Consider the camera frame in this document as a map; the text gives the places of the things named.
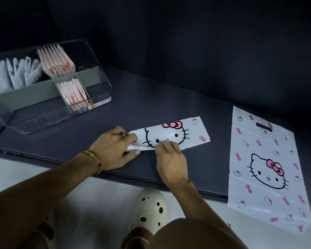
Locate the person's right hand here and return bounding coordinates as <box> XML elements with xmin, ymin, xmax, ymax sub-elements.
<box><xmin>154</xmin><ymin>141</ymin><xmax>190</xmax><ymax>191</ymax></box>

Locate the person's left hand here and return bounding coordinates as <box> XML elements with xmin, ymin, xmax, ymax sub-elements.
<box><xmin>88</xmin><ymin>126</ymin><xmax>141</xmax><ymax>172</ymax></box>

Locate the pink bags row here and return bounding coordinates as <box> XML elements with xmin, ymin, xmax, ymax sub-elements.
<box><xmin>71</xmin><ymin>78</ymin><xmax>90</xmax><ymax>101</ymax></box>

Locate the stack of kitty bags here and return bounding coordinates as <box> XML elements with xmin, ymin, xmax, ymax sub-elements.
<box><xmin>227</xmin><ymin>105</ymin><xmax>311</xmax><ymax>235</ymax></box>

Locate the clear plastic organizer box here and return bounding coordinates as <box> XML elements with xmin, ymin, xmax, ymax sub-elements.
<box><xmin>0</xmin><ymin>39</ymin><xmax>112</xmax><ymax>135</ymax></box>

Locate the stack of polka dot bags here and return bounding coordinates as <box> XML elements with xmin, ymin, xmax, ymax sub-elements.
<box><xmin>56</xmin><ymin>44</ymin><xmax>76</xmax><ymax>72</ymax></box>

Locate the person's left forearm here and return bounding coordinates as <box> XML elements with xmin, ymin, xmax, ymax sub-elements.
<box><xmin>0</xmin><ymin>153</ymin><xmax>102</xmax><ymax>249</ymax></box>

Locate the person's right forearm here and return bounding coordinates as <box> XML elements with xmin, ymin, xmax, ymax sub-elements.
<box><xmin>171</xmin><ymin>178</ymin><xmax>247</xmax><ymax>249</ymax></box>

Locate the person's right leg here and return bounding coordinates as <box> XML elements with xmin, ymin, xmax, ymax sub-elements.
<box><xmin>123</xmin><ymin>218</ymin><xmax>239</xmax><ymax>249</ymax></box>

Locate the cream right clog shoe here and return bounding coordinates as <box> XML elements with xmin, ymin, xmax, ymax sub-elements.
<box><xmin>128</xmin><ymin>188</ymin><xmax>167</xmax><ymax>235</ymax></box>

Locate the dark blue sofa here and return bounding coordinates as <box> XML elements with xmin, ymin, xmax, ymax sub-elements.
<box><xmin>0</xmin><ymin>0</ymin><xmax>311</xmax><ymax>218</ymax></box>

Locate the brown bead bracelet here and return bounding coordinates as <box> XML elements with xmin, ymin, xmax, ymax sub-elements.
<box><xmin>82</xmin><ymin>149</ymin><xmax>103</xmax><ymax>175</ymax></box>

